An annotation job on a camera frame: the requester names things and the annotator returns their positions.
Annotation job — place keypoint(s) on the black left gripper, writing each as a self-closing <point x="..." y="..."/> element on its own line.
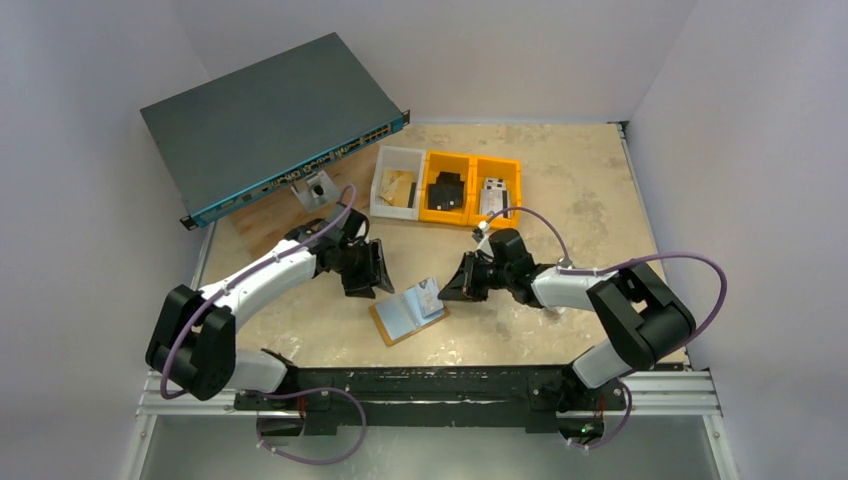
<point x="361" y="286"/>

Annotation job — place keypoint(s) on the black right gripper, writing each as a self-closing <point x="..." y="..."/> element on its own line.
<point x="477" y="275"/>

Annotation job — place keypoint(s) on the yellow leather card holder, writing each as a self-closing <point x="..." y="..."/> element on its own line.
<point x="397" y="318"/>

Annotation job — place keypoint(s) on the white VIP card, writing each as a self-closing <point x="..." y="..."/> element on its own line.
<point x="493" y="201"/>
<point x="425" y="297"/>

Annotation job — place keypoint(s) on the black card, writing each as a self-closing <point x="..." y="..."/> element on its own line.
<point x="450" y="179"/>
<point x="444" y="198"/>

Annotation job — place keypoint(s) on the gold cards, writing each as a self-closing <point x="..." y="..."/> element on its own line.
<point x="397" y="188"/>

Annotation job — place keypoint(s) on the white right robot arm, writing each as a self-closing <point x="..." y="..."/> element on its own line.
<point x="641" y="316"/>

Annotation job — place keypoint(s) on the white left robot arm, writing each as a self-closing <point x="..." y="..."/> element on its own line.
<point x="193" y="345"/>

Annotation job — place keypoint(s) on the white cards with stripe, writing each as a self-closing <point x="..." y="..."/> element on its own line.
<point x="492" y="183"/>

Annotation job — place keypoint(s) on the yellow right bin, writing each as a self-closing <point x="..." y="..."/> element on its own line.
<point x="487" y="166"/>

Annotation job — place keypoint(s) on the yellow bin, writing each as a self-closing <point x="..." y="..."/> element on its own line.
<point x="439" y="161"/>
<point x="487" y="166"/>

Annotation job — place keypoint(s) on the yellow middle bin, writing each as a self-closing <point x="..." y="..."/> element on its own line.
<point x="439" y="161"/>

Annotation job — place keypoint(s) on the wooden board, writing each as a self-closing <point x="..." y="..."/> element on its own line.
<point x="261" y="224"/>

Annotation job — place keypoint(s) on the white plastic bin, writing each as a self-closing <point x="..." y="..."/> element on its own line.
<point x="397" y="158"/>

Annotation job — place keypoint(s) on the grey metal bracket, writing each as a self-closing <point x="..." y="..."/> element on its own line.
<point x="315" y="191"/>

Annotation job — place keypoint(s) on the grey network switch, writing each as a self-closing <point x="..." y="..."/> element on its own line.
<point x="238" y="138"/>

